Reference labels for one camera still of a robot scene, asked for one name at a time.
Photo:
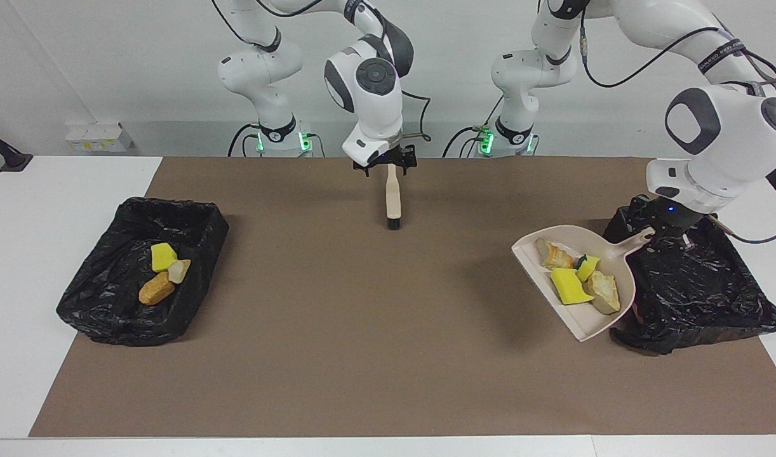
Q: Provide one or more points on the notched yellow sponge piece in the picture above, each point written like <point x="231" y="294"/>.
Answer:
<point x="569" y="285"/>

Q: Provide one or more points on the brown table mat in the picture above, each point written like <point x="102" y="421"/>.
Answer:
<point x="388" y="393"/>

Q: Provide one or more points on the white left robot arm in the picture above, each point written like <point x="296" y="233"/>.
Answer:
<point x="718" y="139"/>

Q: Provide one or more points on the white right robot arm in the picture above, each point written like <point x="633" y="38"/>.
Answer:
<point x="369" y="95"/>

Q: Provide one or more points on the white power strip box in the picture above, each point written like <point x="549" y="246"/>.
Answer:
<point x="99" y="138"/>

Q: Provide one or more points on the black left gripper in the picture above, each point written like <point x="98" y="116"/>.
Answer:
<point x="664" y="219"/>

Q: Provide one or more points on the small yellow sponge piece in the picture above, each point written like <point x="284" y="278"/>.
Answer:
<point x="588" y="266"/>

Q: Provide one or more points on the beige hand brush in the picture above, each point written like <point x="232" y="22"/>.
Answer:
<point x="392" y="197"/>

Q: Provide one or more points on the orange-brown sponge chunk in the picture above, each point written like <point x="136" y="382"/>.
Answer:
<point x="156" y="289"/>

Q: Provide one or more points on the black bag lined pink bin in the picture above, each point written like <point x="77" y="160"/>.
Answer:
<point x="699" y="292"/>

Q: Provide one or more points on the beige plastic dustpan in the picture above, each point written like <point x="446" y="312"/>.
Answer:
<point x="575" y="317"/>

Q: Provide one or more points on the beige foam chunk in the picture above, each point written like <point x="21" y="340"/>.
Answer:
<point x="556" y="256"/>
<point x="604" y="292"/>
<point x="178" y="271"/>

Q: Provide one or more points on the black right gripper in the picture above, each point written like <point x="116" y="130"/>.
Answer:
<point x="388" y="155"/>

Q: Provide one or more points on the yellow sponge wedge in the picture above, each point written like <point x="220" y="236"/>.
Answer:
<point x="162" y="257"/>

